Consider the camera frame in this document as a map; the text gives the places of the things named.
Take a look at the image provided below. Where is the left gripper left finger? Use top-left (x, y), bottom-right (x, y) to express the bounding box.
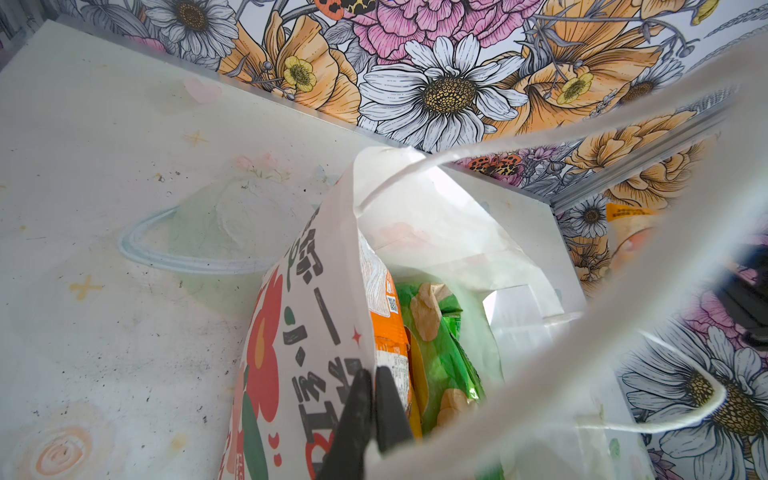
top-left (317, 369), bottom-right (374, 480)

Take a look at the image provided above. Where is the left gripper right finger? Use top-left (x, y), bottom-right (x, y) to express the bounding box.
top-left (374, 366), bottom-right (414, 454)

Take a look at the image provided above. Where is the orange white snack bag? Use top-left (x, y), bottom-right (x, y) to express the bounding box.
top-left (358, 232), bottom-right (422, 439)

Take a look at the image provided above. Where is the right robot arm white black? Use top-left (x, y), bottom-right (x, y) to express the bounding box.
top-left (715, 245), bottom-right (767, 352)

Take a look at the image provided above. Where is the green Lays chips bag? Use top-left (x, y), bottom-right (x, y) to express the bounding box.
top-left (396, 282), bottom-right (485, 437)

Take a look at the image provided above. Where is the small orange snack packet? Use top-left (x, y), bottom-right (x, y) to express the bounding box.
top-left (606, 203), bottom-right (659, 271)

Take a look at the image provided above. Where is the white paper gift bag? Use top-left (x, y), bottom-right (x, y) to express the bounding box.
top-left (217, 35), bottom-right (768, 480)

